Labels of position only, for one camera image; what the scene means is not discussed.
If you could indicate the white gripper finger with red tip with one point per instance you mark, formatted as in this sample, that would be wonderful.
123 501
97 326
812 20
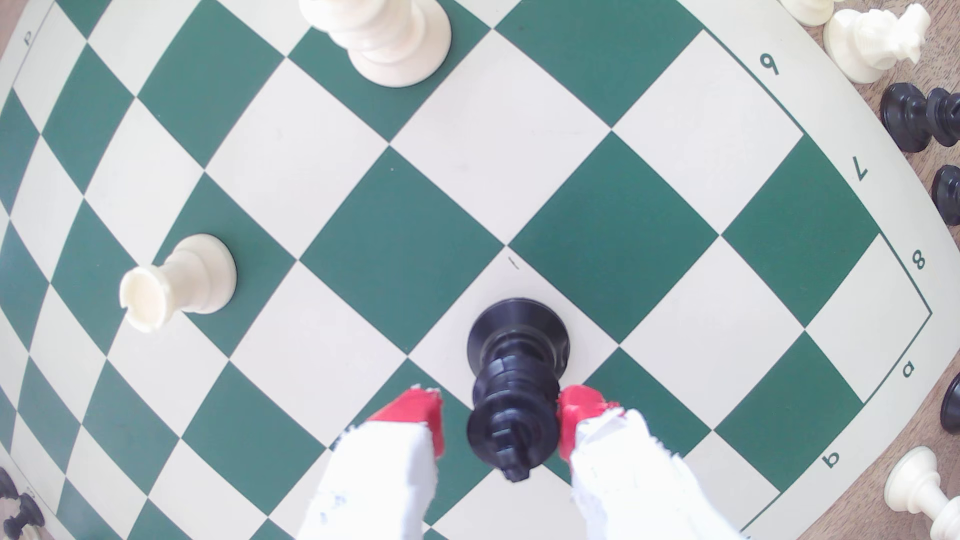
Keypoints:
382 480
630 480

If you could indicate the black king chess piece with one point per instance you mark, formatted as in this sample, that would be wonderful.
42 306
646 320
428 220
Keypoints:
516 382

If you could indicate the green white chess mat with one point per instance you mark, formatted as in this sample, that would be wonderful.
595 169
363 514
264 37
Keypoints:
615 232

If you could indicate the white rook chess piece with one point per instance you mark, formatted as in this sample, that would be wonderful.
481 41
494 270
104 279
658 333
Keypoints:
184 279

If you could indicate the white pawn chess piece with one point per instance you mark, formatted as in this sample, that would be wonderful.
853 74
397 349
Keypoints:
916 487

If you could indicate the black pawn chess piece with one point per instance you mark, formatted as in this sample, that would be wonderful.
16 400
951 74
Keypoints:
26 514
911 116

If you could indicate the white queen chess piece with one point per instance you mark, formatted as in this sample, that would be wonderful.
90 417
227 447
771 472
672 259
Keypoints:
382 34

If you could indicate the white knight chess piece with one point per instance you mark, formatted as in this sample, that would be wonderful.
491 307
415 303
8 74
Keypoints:
870 41

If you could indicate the white chess piece base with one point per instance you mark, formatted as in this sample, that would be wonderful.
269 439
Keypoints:
808 9

